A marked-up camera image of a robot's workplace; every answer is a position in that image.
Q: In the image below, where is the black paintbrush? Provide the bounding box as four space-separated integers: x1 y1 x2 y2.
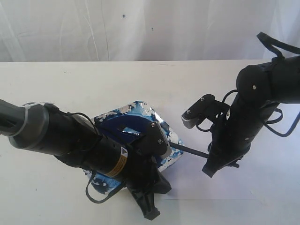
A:
122 127 209 158

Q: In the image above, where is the white paper sheet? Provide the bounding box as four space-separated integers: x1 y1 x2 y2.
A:
157 104 260 201

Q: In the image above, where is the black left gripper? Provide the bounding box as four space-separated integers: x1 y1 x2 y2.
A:
93 138 172 221

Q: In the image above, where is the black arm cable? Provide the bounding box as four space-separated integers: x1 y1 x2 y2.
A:
63 112 160 205
194 31 300 138

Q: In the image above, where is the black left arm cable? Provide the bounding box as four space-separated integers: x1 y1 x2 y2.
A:
63 112 160 205

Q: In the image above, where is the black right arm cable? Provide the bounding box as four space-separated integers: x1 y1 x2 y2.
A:
194 31 300 138

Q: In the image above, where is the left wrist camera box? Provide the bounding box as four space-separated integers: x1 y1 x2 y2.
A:
138 122 172 159

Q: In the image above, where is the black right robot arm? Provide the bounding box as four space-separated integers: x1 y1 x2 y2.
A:
202 56 300 177

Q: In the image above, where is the white backdrop cloth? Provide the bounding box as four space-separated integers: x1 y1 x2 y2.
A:
0 0 300 62

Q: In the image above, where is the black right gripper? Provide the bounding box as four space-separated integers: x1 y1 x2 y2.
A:
202 96 278 178

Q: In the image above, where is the white square paint-stained dish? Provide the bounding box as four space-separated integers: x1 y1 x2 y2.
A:
92 101 184 195

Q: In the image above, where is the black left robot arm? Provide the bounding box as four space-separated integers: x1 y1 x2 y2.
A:
0 101 171 220

